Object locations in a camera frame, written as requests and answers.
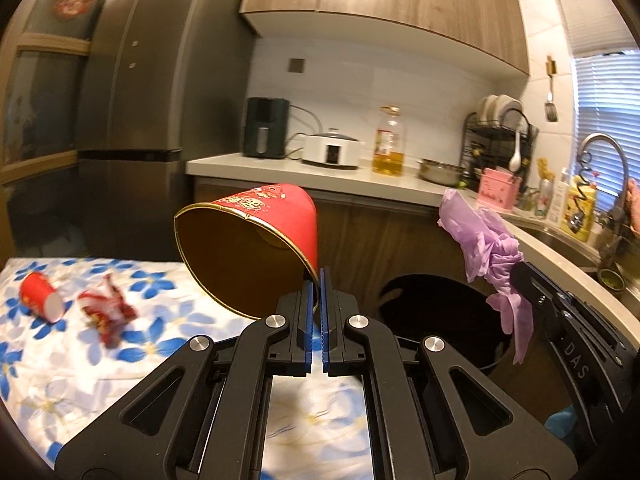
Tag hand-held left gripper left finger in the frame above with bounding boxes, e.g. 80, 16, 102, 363
55, 267, 318, 480

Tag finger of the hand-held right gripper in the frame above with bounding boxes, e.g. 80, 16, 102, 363
507, 260, 573, 331

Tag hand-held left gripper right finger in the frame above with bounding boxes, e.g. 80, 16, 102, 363
320, 267, 563, 480

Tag purple disposable glove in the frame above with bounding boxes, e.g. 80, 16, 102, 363
438, 187, 536, 366

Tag black trash bin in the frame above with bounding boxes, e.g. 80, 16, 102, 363
377, 274, 518, 377

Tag red cup with gold inside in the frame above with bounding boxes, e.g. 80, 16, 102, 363
174, 182, 321, 322

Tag person's right hand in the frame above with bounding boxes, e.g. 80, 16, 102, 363
545, 406, 578, 443

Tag steel sink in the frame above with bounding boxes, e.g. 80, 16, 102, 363
520, 224, 640, 293

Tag yellow dish soap bottle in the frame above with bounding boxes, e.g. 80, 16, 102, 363
560, 175, 599, 237

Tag white bottle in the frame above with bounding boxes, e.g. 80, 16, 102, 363
546, 167, 571, 226

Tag pink utensil box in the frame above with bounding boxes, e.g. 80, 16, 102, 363
477, 167, 523, 209

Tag kitchen counter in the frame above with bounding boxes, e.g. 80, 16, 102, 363
186, 152, 640, 356

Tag white ladle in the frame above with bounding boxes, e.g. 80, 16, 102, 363
507, 127, 527, 172

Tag steel pot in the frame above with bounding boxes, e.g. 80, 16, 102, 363
417, 158, 466, 184

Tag black dish rack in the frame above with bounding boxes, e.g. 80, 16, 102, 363
461, 95, 541, 197

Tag steel faucet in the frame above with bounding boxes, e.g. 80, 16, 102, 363
577, 132, 632, 272

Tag floral blue white tablecloth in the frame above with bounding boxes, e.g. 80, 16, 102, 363
0, 257, 373, 480

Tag white electric cooker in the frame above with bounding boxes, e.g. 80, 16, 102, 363
301, 130, 363, 170

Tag hanging metal spatula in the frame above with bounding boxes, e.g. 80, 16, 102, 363
544, 55, 560, 122

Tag cooking oil bottle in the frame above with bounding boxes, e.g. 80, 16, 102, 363
371, 106, 407, 177

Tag window blinds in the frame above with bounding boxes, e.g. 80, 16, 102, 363
550, 0, 640, 192

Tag crumpled red plastic bag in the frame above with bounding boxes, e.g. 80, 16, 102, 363
77, 275, 138, 348

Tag black air fryer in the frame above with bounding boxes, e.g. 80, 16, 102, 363
242, 96, 291, 159

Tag small red paper cup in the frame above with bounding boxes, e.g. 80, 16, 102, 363
20, 271, 64, 322

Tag grey steel refrigerator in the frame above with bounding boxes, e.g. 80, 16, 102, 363
75, 0, 257, 261

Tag wooden upper cabinet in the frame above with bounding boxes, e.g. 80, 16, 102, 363
239, 0, 531, 77

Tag wooden glass door cabinet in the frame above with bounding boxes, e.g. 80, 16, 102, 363
0, 0, 126, 261

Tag black power cable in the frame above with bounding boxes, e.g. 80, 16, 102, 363
284, 105, 326, 162

